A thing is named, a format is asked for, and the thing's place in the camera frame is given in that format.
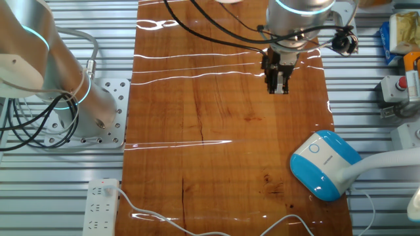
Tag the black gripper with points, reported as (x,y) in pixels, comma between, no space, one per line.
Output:
(282,60)

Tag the blue and white desk lamp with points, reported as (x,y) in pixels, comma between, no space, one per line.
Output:
(323,164)

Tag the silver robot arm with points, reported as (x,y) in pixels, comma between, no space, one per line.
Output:
(98,108)

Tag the grey box with red button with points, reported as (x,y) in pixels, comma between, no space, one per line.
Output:
(392,88)

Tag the blue cardboard box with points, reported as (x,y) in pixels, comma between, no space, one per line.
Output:
(387,46)

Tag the orange object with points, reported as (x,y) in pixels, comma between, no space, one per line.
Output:
(411,60)

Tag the yellow plastic bag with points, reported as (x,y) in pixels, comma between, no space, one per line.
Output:
(407,31)

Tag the white power strip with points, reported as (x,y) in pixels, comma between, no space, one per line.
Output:
(100,209)

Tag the silver ribbed camera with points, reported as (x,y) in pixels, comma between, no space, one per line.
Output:
(414,83)

